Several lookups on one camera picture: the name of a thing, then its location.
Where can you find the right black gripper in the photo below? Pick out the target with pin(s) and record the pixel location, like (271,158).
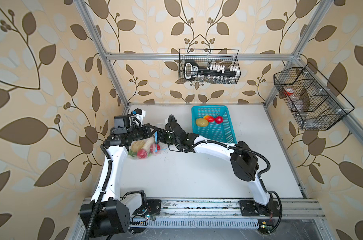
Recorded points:
(161,133)

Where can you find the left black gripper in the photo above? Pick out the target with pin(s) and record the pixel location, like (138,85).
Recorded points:
(145,128)

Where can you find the clear zip top bag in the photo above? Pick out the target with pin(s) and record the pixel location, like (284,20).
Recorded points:
(156,137)

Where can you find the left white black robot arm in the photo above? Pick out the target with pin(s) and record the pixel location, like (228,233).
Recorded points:
(108,213)

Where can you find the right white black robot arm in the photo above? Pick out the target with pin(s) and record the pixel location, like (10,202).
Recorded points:
(247,165)

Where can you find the red yellow mango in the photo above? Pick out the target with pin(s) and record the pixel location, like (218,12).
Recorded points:
(209,118)

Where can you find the teal plastic basket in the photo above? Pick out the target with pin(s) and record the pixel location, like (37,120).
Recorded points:
(218,132)

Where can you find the red capped bottle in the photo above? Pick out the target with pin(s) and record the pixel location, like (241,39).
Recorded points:
(289,93)

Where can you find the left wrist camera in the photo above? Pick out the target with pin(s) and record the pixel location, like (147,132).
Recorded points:
(139,114)

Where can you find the black handled tool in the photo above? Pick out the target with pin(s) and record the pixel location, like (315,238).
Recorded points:
(211,72)

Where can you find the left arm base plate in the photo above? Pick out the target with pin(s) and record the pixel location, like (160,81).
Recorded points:
(137,208)

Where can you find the aluminium front rail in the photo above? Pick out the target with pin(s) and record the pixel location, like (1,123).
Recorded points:
(292,209)

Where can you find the back black wire basket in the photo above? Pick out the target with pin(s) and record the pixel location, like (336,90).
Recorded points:
(204,56)

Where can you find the black wire basket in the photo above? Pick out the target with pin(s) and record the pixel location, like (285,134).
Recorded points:
(321,103)
(204,56)

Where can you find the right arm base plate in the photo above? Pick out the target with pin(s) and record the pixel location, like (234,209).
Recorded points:
(259,208)

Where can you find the right black wire basket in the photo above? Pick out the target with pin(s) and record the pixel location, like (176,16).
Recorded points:
(321,103)

